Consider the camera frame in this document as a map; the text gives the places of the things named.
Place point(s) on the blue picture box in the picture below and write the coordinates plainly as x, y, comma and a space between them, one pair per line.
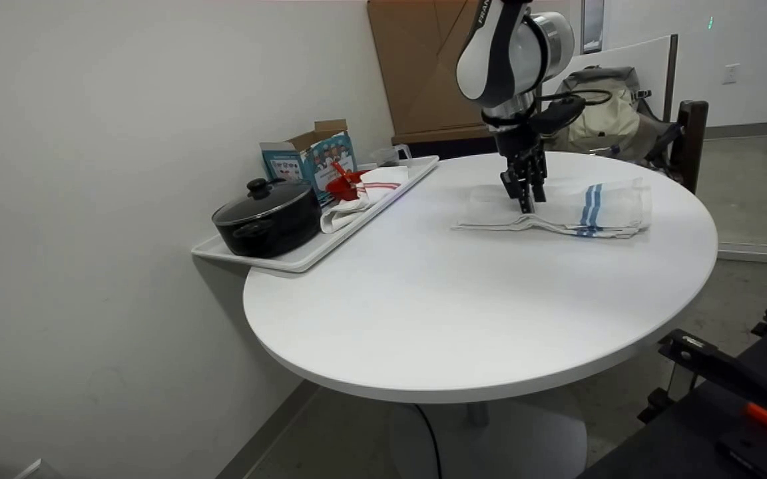
313, 158

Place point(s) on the white rectangular tray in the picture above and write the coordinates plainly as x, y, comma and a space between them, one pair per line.
308, 257

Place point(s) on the large brown cardboard box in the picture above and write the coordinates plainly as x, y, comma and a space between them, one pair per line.
415, 47

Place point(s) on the dark wooden low cabinet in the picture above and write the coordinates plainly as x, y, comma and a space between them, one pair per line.
454, 143

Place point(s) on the black pot with lid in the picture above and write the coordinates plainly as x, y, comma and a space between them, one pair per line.
270, 218

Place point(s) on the black clamp with orange handle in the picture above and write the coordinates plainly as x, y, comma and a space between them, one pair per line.
720, 367

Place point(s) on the red toy piece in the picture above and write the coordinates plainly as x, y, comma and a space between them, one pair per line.
345, 185

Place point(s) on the white board behind backpack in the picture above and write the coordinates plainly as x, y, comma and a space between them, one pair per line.
650, 61

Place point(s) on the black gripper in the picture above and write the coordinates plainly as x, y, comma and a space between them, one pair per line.
519, 139

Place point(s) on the dark wooden chair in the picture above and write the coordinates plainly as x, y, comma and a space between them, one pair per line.
688, 144

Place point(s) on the white towel with blue stripes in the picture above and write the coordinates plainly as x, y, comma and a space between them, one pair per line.
574, 208

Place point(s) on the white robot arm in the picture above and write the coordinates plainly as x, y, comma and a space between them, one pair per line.
501, 67

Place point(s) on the white cloth on tray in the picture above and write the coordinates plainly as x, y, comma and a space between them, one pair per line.
373, 186

